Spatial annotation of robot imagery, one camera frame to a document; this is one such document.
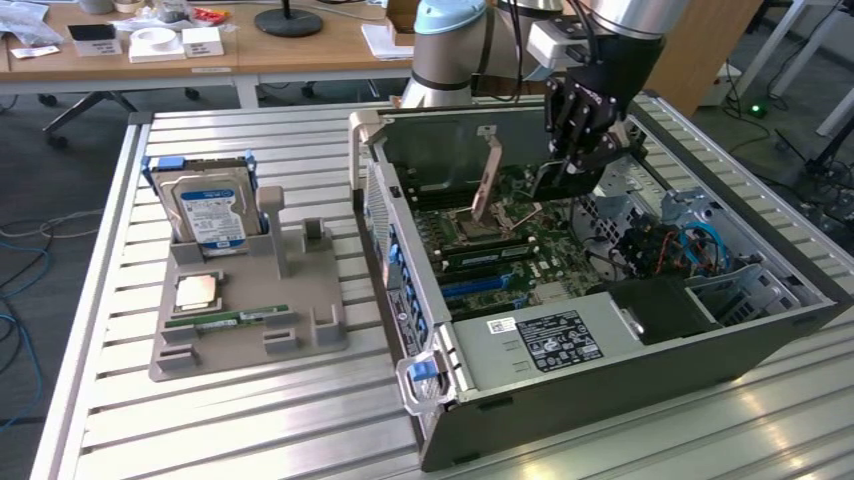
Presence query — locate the dark grey open PC case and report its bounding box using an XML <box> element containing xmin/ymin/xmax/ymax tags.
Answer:
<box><xmin>346</xmin><ymin>97</ymin><xmax>840</xmax><ymax>474</ymax></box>

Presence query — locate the stack of white papers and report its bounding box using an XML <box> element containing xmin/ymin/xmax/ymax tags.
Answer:
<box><xmin>358</xmin><ymin>22</ymin><xmax>414</xmax><ymax>62</ymax></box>

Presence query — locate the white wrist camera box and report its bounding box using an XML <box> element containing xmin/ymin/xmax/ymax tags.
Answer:
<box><xmin>528</xmin><ymin>19</ymin><xmax>592</xmax><ymax>62</ymax></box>

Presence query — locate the silver disk bay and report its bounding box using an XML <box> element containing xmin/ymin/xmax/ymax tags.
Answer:
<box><xmin>683</xmin><ymin>263</ymin><xmax>803</xmax><ymax>330</ymax></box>

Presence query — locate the grey power supply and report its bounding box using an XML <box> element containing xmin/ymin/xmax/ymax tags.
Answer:
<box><xmin>450</xmin><ymin>292</ymin><xmax>643</xmax><ymax>395</ymax></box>

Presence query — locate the grey parts rack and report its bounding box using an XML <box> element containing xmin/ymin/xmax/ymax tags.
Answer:
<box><xmin>145</xmin><ymin>185</ymin><xmax>349</xmax><ymax>385</ymax></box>

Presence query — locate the brown cardboard box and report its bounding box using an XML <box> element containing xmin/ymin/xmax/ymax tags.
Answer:
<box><xmin>384</xmin><ymin>0</ymin><xmax>418</xmax><ymax>35</ymax></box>

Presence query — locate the silver hard disk blue carrier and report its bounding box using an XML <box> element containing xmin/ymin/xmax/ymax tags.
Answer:
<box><xmin>138</xmin><ymin>148</ymin><xmax>262</xmax><ymax>260</ymax></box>

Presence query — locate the green motherboard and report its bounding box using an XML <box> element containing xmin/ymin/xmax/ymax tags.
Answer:
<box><xmin>392</xmin><ymin>164</ymin><xmax>625</xmax><ymax>322</ymax></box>

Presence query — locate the white floor box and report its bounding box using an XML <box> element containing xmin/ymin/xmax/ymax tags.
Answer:
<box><xmin>696</xmin><ymin>62</ymin><xmax>745</xmax><ymax>115</ymax></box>

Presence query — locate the green RAM stick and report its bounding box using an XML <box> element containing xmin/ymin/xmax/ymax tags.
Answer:
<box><xmin>436</xmin><ymin>242</ymin><xmax>538</xmax><ymax>272</ymax></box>
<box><xmin>162</xmin><ymin>304</ymin><xmax>293</xmax><ymax>331</ymax></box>

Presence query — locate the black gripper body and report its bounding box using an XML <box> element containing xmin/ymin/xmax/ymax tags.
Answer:
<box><xmin>546</xmin><ymin>29</ymin><xmax>668</xmax><ymax>132</ymax></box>

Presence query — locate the copper-toned CPU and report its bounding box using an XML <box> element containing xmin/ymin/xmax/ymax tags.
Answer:
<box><xmin>172</xmin><ymin>274</ymin><xmax>220</xmax><ymax>311</ymax></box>

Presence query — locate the black graphics card silver bracket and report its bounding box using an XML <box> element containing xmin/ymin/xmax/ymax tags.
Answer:
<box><xmin>469</xmin><ymin>124</ymin><xmax>605</xmax><ymax>224</ymax></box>

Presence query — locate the metal socket cover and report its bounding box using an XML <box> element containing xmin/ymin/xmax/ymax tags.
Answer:
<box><xmin>496</xmin><ymin>199</ymin><xmax>544</xmax><ymax>233</ymax></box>

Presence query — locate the clear plastic bag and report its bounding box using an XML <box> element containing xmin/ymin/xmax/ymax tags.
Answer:
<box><xmin>0</xmin><ymin>2</ymin><xmax>66</xmax><ymax>47</ymax></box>

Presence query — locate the clear handle with blue tab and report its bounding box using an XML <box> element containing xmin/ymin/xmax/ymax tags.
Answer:
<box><xmin>394</xmin><ymin>348</ymin><xmax>457</xmax><ymax>417</ymax></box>

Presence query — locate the black round lamp base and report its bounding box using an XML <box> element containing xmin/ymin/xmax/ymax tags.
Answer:
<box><xmin>252</xmin><ymin>0</ymin><xmax>326</xmax><ymax>39</ymax></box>

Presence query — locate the CPU socket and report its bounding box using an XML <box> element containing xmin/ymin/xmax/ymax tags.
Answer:
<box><xmin>449</xmin><ymin>203</ymin><xmax>513</xmax><ymax>247</ymax></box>

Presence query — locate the wooden cabinet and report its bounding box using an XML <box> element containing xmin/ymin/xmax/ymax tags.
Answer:
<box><xmin>556</xmin><ymin>0</ymin><xmax>765</xmax><ymax>117</ymax></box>

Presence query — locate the white flat box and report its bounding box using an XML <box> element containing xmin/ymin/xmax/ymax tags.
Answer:
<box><xmin>127</xmin><ymin>39</ymin><xmax>186</xmax><ymax>65</ymax></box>

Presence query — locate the white card with red print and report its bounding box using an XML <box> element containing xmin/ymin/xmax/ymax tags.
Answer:
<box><xmin>7</xmin><ymin>44</ymin><xmax>61</xmax><ymax>60</ymax></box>

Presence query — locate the black-topped white box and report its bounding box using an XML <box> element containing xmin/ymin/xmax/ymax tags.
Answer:
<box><xmin>65</xmin><ymin>23</ymin><xmax>123</xmax><ymax>58</ymax></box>

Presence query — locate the silver perforated drive cage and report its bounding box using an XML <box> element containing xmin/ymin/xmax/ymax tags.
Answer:
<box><xmin>585</xmin><ymin>117</ymin><xmax>676</xmax><ymax>252</ymax></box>

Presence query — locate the light blue wire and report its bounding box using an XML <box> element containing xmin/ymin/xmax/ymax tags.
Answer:
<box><xmin>684</xmin><ymin>218</ymin><xmax>729</xmax><ymax>275</ymax></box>

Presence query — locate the white tape roll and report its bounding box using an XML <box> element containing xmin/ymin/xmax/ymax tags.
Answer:
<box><xmin>130</xmin><ymin>27</ymin><xmax>176</xmax><ymax>52</ymax></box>

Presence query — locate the white labelled box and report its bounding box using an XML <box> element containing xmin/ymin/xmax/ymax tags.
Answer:
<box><xmin>180</xmin><ymin>25</ymin><xmax>225</xmax><ymax>59</ymax></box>

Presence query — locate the wooden desk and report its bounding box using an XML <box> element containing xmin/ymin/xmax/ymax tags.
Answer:
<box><xmin>236</xmin><ymin>0</ymin><xmax>605</xmax><ymax>109</ymax></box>
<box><xmin>0</xmin><ymin>0</ymin><xmax>240</xmax><ymax>97</ymax></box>

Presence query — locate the blue expansion slot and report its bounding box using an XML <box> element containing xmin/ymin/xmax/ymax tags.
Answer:
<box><xmin>438</xmin><ymin>276</ymin><xmax>512</xmax><ymax>300</ymax></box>

